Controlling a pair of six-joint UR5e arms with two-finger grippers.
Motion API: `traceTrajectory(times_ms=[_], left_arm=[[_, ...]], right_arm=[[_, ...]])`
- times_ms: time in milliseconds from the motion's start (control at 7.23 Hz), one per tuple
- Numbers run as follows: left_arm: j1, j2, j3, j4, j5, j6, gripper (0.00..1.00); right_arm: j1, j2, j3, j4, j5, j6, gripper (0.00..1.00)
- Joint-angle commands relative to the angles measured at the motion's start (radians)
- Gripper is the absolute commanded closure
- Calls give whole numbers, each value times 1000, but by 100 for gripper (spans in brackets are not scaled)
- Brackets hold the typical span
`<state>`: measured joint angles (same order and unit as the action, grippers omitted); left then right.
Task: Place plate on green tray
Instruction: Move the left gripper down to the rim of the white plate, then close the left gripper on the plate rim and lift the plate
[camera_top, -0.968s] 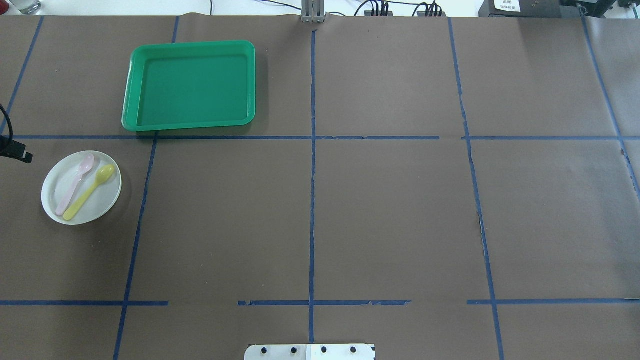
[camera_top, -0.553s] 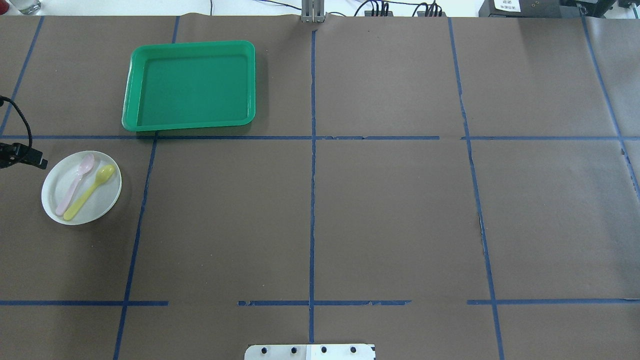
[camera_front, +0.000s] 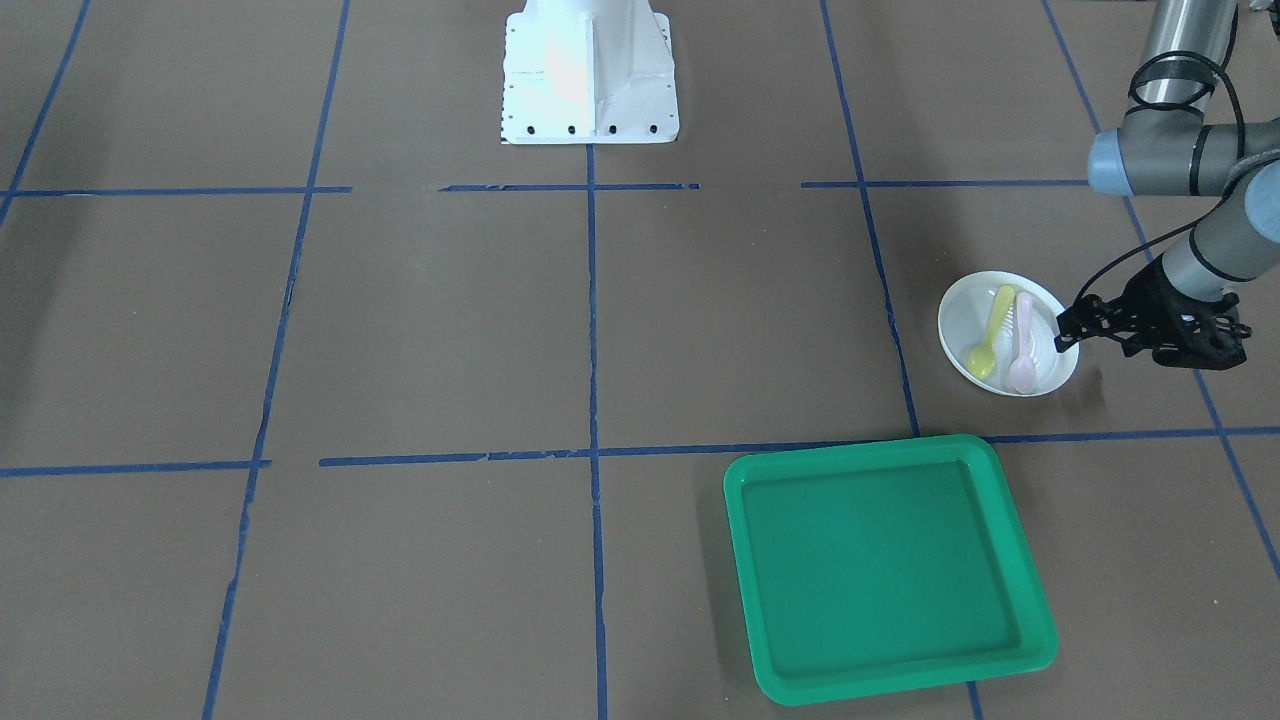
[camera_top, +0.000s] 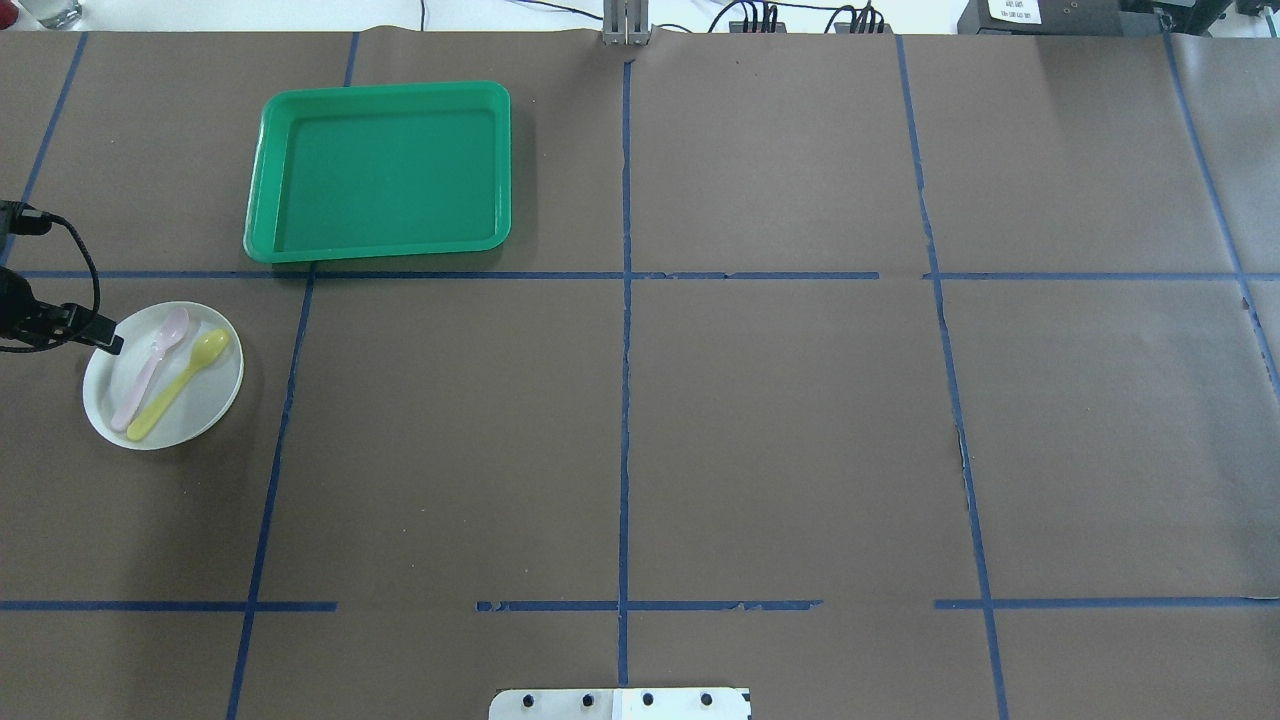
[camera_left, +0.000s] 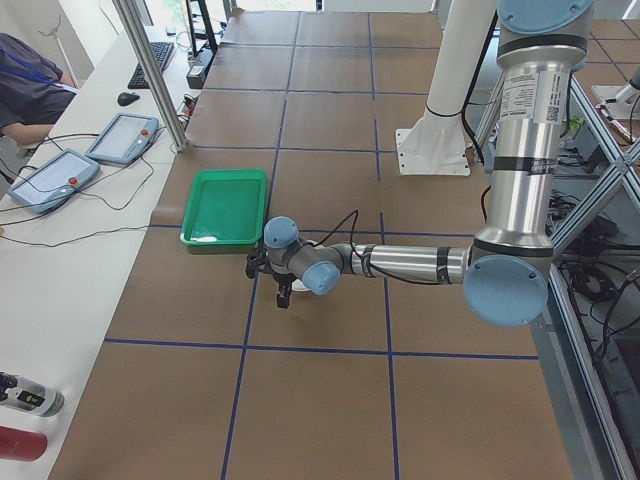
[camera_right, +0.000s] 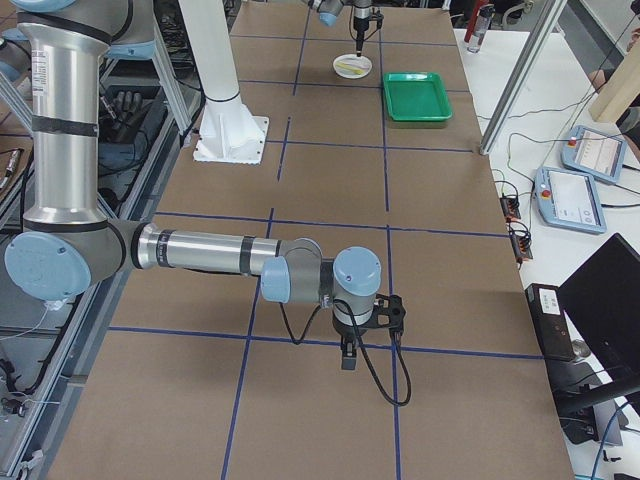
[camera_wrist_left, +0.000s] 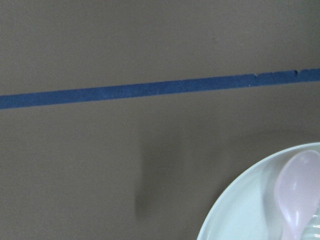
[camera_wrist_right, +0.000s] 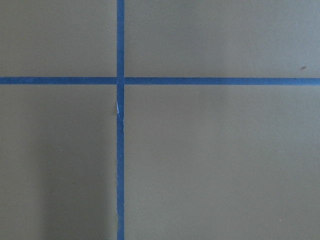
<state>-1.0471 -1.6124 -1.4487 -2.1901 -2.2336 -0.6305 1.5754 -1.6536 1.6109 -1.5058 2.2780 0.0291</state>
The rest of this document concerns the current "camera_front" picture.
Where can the yellow plastic spoon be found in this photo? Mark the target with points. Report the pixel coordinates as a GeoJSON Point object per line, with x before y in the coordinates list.
{"type": "Point", "coordinates": [981, 360]}

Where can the white round plate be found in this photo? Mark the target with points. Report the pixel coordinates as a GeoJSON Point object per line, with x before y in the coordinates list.
{"type": "Point", "coordinates": [962, 318]}

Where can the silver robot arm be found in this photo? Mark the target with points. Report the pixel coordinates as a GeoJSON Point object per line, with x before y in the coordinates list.
{"type": "Point", "coordinates": [1184, 134]}

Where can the white pedestal column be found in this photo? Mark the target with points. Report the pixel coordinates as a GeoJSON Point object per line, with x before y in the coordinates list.
{"type": "Point", "coordinates": [588, 72]}

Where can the pink plastic spoon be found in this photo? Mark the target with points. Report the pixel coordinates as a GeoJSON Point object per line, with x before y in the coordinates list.
{"type": "Point", "coordinates": [1022, 372]}

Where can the green plastic tray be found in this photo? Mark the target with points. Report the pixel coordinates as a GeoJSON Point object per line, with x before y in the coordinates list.
{"type": "Point", "coordinates": [883, 568]}

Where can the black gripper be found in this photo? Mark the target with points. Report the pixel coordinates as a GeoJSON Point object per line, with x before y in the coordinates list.
{"type": "Point", "coordinates": [1152, 302]}

